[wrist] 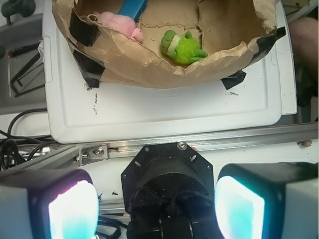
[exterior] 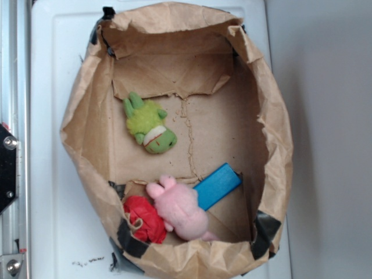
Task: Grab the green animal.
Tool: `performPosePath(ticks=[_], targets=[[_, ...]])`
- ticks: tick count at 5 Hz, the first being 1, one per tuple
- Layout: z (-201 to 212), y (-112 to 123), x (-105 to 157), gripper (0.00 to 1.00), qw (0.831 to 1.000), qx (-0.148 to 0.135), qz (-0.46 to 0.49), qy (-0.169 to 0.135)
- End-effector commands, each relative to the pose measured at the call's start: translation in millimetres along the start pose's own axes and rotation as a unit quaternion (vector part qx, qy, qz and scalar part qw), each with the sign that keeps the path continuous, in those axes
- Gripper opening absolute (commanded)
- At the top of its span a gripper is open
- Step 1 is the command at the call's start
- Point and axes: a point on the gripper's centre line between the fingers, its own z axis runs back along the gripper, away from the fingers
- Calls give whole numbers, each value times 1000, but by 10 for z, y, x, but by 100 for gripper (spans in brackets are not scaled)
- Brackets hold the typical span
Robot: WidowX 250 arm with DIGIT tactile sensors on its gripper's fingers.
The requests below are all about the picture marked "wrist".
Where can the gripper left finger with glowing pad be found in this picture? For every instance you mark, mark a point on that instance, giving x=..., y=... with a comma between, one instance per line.
x=48, y=204

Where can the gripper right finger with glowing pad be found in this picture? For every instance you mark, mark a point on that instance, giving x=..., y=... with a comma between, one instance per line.
x=268, y=200

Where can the green plush frog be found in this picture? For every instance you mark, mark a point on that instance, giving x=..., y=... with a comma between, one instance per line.
x=184, y=50

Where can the black hex key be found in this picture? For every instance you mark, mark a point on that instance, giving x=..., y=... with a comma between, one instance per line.
x=29, y=78

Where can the red and black pen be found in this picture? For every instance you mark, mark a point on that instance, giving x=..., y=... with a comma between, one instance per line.
x=22, y=50

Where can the brown paper bag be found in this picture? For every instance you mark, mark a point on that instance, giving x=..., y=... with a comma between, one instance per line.
x=234, y=33

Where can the pink plush pig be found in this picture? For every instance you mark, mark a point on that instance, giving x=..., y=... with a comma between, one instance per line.
x=120, y=23

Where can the dark green clamp knob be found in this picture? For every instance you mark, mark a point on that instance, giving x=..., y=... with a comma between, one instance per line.
x=23, y=7

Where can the blue rectangular block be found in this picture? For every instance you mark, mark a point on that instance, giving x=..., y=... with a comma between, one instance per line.
x=133, y=8

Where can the aluminium extrusion rail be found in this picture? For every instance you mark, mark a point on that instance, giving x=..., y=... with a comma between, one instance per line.
x=278, y=142

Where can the metal corner bracket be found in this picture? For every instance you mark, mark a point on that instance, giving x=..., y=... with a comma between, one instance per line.
x=93, y=153

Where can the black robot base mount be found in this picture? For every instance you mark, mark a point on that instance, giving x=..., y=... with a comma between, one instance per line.
x=168, y=192

